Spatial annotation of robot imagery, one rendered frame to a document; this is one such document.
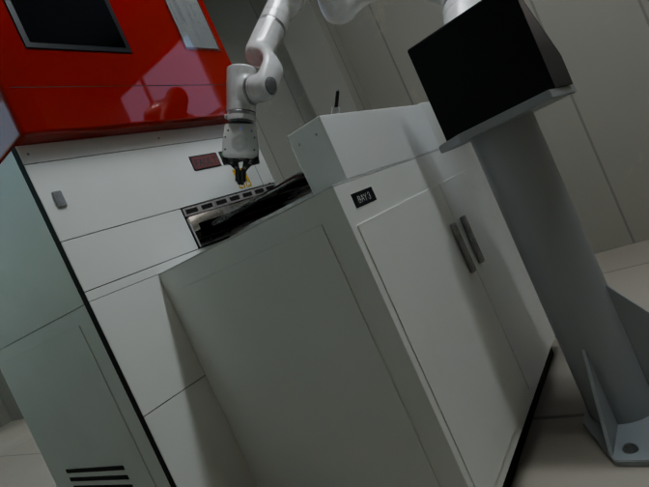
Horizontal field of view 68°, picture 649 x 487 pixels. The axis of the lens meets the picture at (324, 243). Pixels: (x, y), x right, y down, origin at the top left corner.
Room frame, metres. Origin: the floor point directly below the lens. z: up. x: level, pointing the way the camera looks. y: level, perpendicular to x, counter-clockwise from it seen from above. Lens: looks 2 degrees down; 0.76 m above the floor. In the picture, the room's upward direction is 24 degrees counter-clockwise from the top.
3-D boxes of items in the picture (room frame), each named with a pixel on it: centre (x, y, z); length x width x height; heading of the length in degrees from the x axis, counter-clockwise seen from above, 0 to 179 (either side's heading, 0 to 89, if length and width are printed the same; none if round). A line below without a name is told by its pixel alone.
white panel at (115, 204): (1.46, 0.32, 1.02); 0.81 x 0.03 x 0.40; 143
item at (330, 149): (1.21, -0.22, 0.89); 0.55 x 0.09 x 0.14; 143
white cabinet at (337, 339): (1.48, -0.10, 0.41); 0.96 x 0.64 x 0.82; 143
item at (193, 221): (1.60, 0.21, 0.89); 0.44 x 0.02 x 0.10; 143
